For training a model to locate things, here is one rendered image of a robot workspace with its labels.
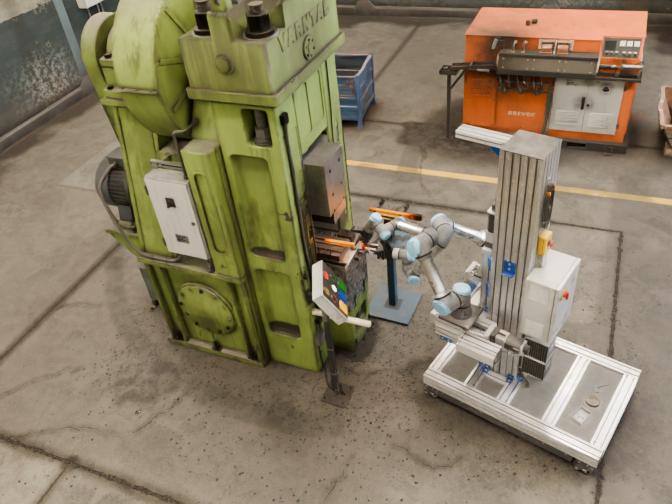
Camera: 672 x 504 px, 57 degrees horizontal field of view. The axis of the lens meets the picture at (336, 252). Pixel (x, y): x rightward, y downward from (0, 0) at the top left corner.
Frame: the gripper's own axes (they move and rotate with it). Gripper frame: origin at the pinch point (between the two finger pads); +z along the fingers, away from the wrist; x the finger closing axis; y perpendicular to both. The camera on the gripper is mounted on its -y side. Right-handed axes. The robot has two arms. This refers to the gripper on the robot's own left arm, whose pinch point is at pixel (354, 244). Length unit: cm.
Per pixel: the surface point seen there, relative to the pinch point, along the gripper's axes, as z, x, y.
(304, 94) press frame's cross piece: -90, -2, -76
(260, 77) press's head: -115, -45, -92
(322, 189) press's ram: -45, -17, -38
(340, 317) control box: -7, -69, 17
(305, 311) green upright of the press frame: 41, -44, -5
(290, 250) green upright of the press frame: -7, -44, -35
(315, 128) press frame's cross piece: -67, 4, -63
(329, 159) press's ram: -62, -8, -44
